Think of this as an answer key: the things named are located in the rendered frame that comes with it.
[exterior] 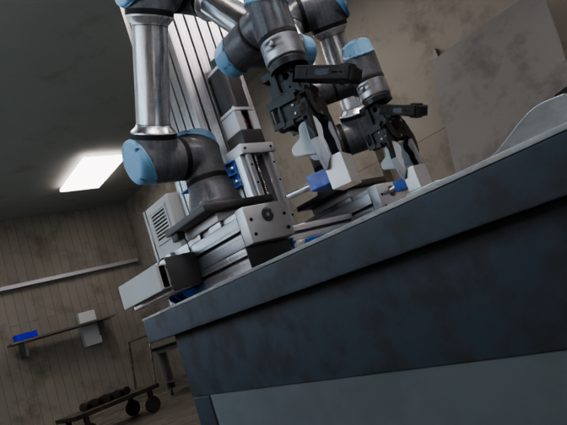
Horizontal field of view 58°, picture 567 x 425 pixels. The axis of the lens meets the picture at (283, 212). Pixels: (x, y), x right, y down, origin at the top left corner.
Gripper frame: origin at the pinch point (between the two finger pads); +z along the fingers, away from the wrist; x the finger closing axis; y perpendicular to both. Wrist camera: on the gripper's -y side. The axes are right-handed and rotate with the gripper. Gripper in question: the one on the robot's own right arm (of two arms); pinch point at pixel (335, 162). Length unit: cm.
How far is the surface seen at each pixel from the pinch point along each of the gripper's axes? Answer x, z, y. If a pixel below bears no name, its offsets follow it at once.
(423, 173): -40.5, 1.8, -4.8
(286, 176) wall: -470, -121, 237
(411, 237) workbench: 44, 18, -19
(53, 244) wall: -499, -196, 714
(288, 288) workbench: 37.7, 18.3, -4.9
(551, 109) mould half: -18.0, 3.3, -33.3
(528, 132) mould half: -19.9, 5.3, -28.7
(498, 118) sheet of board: -332, -56, -12
